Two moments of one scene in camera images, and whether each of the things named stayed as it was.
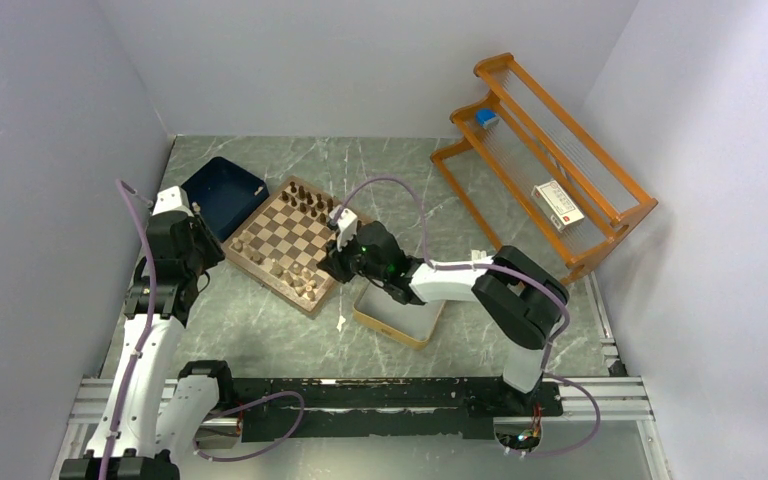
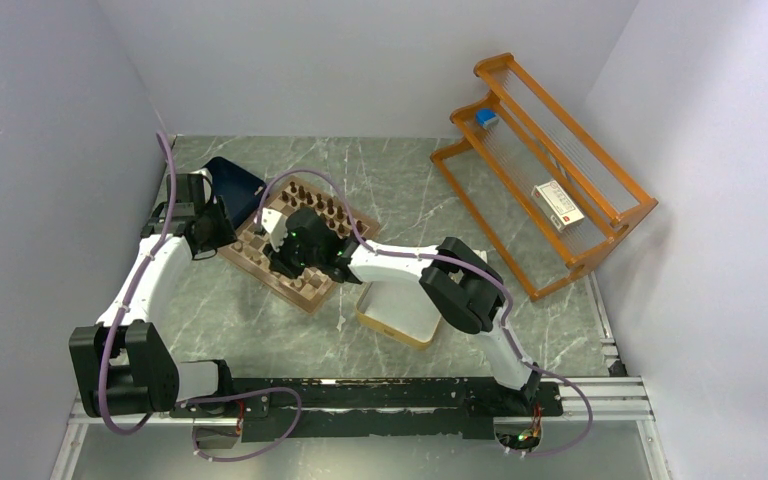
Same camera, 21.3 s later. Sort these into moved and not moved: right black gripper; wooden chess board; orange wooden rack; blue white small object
Moved: right black gripper
Not moved: wooden chess board; blue white small object; orange wooden rack
